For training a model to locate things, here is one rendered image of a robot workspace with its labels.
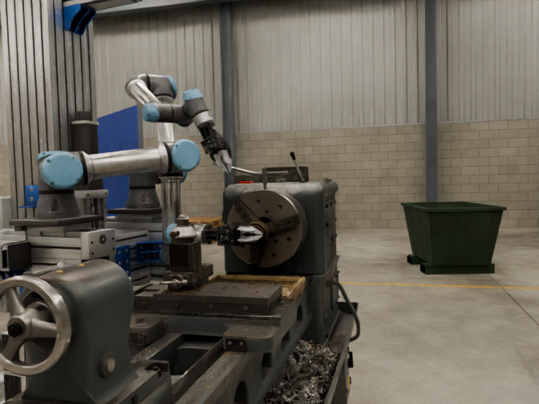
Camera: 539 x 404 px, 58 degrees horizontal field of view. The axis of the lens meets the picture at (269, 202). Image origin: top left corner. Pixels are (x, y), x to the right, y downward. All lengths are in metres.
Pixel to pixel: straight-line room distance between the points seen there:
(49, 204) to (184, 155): 0.49
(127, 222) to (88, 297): 1.44
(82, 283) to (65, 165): 0.90
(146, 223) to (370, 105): 10.09
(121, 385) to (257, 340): 0.41
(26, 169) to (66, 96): 0.33
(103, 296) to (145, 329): 0.49
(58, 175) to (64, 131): 0.46
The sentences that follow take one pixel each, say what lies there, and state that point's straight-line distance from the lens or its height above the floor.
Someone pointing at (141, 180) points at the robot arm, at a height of 1.28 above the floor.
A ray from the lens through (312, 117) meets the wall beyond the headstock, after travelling 12.07.
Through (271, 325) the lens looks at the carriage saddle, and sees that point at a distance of 1.30.
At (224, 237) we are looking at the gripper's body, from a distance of 1.76.
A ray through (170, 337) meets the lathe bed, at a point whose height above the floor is 0.87.
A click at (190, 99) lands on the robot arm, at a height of 1.60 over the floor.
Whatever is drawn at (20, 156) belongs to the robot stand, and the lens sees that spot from 2.20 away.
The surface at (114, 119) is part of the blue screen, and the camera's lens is 7.65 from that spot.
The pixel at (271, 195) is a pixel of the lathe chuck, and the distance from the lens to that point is 1.92.
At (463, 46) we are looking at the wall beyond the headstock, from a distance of 12.26.
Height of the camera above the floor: 1.29
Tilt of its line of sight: 3 degrees down
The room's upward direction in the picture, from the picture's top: 2 degrees counter-clockwise
